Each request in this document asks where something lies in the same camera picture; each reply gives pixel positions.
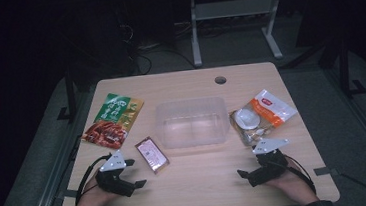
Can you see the metal floor rail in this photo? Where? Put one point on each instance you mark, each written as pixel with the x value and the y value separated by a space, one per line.
pixel 54 181
pixel 363 124

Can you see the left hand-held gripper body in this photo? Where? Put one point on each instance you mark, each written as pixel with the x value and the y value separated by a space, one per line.
pixel 112 163

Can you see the clear plastic container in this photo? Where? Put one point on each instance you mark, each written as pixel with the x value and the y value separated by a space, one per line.
pixel 192 122

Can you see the green snack pouch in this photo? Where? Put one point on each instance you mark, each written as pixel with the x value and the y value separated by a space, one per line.
pixel 112 119

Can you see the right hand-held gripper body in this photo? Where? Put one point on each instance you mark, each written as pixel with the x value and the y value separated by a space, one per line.
pixel 270 167

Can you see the black metal stand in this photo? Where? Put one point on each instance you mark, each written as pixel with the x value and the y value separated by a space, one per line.
pixel 70 99
pixel 344 68

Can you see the grey tape strip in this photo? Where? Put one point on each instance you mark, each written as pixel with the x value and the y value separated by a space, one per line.
pixel 67 193
pixel 324 171

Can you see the person's left hand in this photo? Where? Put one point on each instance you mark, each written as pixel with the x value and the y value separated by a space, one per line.
pixel 90 199

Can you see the grey metal desk frame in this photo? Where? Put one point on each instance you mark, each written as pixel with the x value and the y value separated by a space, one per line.
pixel 233 9

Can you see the white orange snack bag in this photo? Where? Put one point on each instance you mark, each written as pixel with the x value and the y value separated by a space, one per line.
pixel 265 112

